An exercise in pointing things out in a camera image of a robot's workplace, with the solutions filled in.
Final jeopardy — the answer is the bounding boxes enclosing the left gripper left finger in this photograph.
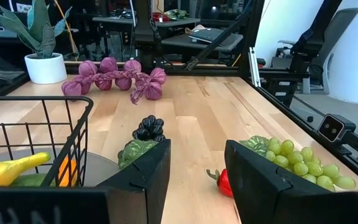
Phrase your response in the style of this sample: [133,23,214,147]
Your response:
[96,138,172,224]

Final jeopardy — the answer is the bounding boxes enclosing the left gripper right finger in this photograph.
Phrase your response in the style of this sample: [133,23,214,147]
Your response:
[224,139,334,224]

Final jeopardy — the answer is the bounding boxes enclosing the red chili pepper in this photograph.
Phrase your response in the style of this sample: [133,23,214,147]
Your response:
[205,168,234,198]

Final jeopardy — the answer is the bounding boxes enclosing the green grape bunch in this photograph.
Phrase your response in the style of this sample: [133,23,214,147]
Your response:
[239,135,357,193]

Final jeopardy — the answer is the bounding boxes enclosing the black grape bunch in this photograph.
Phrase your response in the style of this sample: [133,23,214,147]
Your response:
[117,114,167,170]

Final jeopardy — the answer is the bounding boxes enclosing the orange bell pepper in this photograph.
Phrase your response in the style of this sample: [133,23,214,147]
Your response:
[57,157,78,188]

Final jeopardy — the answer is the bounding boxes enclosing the purple onion braid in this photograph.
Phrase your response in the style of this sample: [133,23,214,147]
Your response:
[60,56,168,105]

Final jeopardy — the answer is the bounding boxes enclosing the green cucumber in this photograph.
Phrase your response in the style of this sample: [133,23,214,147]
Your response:
[10,173,58,188]

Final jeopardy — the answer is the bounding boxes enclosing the yellow banana green tip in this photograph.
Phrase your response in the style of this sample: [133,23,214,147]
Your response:
[0,152,52,187]

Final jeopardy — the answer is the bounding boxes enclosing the gray round mat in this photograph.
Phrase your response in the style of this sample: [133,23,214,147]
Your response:
[0,148,121,188]

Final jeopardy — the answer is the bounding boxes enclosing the black box white labels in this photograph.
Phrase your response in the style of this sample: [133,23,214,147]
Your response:
[262,70,310,108]

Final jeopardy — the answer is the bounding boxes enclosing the potted plant white pot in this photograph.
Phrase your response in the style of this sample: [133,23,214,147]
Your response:
[0,0,74,85]

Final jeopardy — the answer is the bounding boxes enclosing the gray desk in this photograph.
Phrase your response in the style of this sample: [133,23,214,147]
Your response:
[161,30,244,54]

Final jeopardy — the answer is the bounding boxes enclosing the dark laptop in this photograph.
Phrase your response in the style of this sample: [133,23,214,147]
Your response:
[188,27,229,44]

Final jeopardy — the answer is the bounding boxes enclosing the colourful snack bag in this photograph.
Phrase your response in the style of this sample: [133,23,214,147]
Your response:
[152,8,190,22]

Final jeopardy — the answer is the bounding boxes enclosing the gray office chair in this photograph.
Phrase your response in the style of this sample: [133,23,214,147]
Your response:
[277,7,358,94]

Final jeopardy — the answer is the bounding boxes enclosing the black table-level camera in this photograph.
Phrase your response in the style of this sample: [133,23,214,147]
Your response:
[317,113,357,144]

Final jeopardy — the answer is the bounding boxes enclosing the silver metal bracket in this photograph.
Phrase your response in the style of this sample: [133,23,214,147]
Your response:
[248,46,262,88]

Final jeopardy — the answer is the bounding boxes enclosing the black wire basket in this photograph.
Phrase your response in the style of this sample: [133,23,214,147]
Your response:
[0,95,94,188]

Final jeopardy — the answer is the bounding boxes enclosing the black diagonal frame strut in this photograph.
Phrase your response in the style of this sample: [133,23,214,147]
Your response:
[185,0,254,72]

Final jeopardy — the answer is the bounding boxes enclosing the black vertical frame post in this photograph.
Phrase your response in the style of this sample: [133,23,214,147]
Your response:
[237,0,266,78]

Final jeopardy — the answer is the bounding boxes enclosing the yellow hanging cable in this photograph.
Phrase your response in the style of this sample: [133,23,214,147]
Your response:
[53,0,78,62]

